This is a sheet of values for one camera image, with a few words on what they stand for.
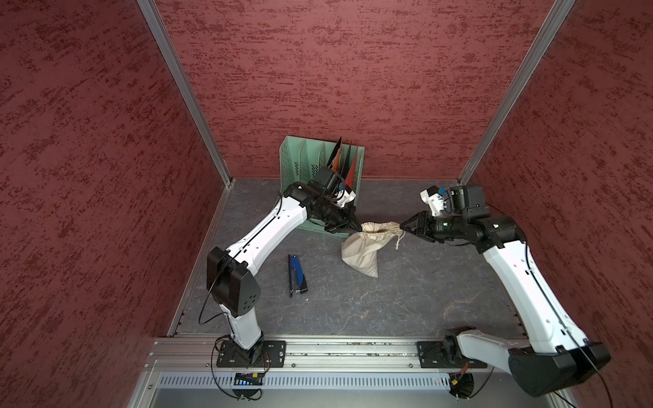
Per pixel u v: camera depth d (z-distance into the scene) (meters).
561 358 0.36
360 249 0.77
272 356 0.74
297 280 0.88
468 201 0.53
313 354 0.76
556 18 0.72
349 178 0.81
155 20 0.72
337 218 0.67
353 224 0.74
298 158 1.06
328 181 0.63
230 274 0.44
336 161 0.88
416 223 0.63
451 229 0.58
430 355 0.73
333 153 0.87
